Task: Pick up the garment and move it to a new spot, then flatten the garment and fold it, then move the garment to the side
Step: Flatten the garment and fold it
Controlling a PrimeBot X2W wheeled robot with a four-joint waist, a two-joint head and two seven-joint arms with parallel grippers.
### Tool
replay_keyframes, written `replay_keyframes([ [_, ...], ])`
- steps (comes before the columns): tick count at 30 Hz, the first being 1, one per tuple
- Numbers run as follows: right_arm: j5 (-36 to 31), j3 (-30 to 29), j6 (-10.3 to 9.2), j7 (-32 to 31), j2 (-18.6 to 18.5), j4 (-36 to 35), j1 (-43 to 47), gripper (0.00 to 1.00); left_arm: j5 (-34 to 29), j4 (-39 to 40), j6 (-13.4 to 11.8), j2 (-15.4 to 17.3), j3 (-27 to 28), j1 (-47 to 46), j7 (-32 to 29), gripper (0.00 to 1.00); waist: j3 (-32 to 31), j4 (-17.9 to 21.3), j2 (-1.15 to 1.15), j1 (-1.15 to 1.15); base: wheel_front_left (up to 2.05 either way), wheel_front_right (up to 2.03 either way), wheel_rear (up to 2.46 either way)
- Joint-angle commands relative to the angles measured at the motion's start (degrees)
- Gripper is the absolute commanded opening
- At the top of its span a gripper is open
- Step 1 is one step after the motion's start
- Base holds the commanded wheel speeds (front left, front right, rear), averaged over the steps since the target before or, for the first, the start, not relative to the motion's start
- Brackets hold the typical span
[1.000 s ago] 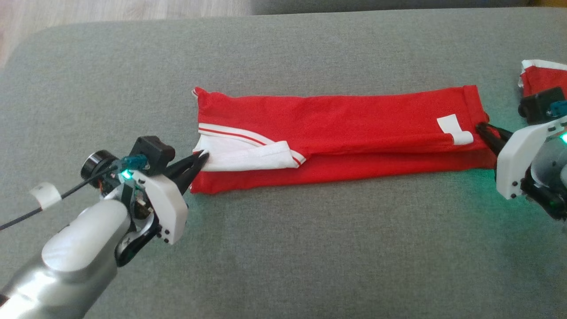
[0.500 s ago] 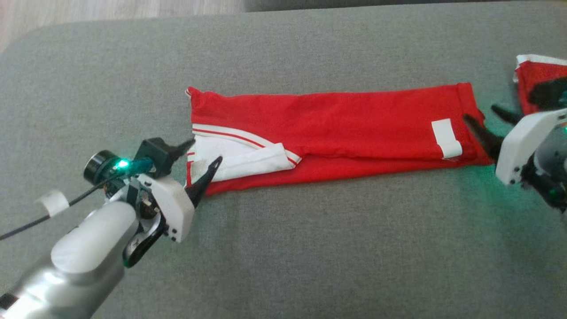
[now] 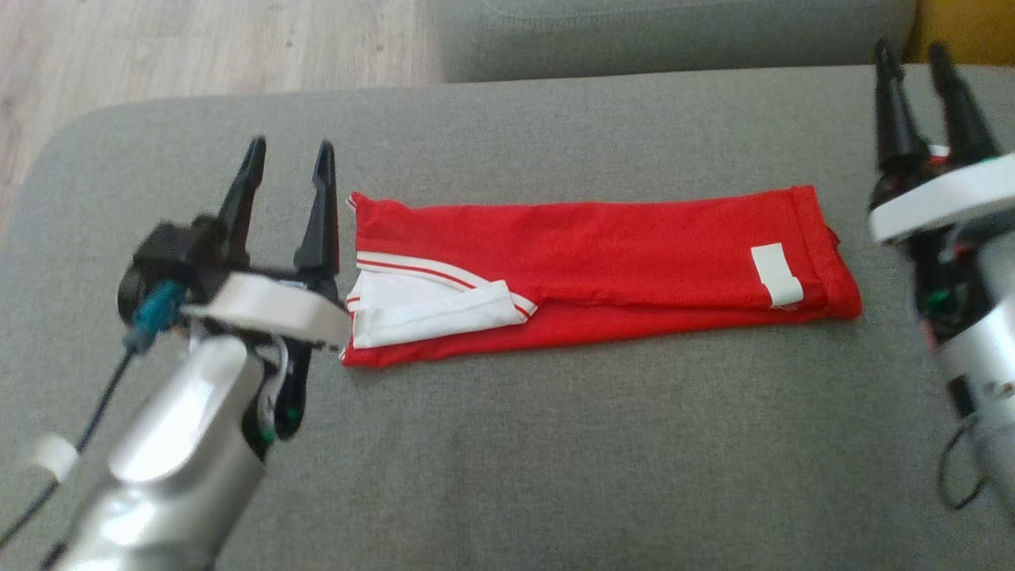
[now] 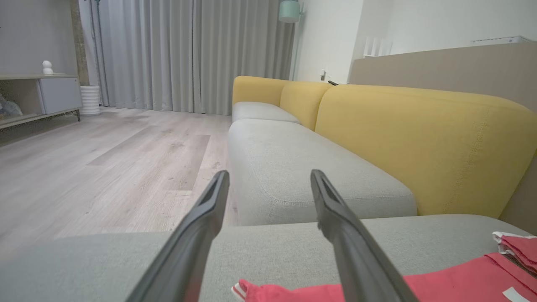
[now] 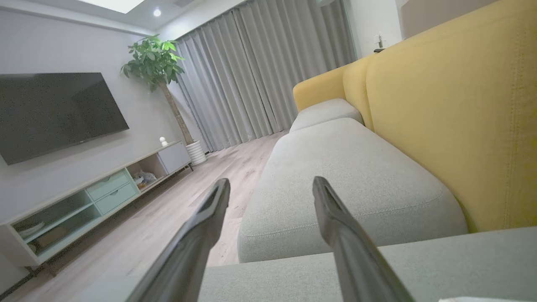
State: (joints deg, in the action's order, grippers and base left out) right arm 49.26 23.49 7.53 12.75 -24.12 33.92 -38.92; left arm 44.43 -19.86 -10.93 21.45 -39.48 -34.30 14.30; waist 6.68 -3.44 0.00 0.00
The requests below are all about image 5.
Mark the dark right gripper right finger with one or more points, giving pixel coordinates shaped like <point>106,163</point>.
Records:
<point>361,264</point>

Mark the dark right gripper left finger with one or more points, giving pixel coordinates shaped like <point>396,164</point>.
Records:
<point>184,264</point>

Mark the medium grey sofa seat cushion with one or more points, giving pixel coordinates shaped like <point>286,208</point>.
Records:
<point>361,180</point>

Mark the crumpled bag in cabinet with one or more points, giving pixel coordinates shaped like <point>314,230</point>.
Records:
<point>144,178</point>

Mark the large grey sofa seat cushion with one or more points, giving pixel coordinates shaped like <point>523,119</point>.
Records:
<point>461,264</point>

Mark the pale green tv cabinet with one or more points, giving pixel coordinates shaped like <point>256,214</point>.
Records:
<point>113,191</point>

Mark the white ribbed plant pot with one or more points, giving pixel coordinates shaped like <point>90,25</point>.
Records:
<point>196,153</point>

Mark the small white figurine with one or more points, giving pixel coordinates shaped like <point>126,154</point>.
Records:
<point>163,141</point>

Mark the brown box in cabinet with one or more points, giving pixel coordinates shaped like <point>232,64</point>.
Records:
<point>52,237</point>

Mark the small grey sofa seat cushion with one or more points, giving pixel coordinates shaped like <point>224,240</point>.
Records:
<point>325,113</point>

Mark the stacked plates in cabinet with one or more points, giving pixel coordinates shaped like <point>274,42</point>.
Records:
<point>30,230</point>

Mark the narrow yellow sofa backrest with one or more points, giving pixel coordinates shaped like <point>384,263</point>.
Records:
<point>356,88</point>

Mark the yellow sofa armrest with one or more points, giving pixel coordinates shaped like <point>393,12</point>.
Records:
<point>319,88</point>

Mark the wide yellow sofa backrest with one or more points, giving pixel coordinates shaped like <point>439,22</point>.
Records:
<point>461,113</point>

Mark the black flat screen television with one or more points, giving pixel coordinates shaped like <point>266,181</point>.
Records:
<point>54,113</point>

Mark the green leafy indoor tree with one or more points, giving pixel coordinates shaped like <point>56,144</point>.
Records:
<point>153,63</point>

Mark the grey pleated curtain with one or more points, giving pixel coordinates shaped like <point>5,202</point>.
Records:
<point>260,71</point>

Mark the round ceiling spotlight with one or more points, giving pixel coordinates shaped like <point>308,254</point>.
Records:
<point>157,12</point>

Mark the rectangular ceiling light panel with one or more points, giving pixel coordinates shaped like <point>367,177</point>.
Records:
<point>113,4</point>

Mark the small wall fixture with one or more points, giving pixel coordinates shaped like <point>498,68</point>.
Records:
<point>379,42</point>

